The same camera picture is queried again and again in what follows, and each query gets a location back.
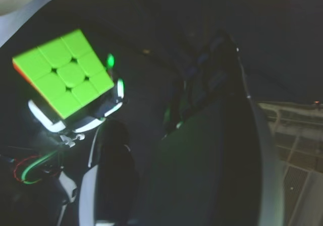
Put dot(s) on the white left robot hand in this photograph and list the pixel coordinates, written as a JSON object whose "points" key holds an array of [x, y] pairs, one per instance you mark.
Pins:
{"points": [[202, 173]]}

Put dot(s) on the Rubik's cube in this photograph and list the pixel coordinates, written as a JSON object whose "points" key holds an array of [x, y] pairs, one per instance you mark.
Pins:
{"points": [[65, 72]]}

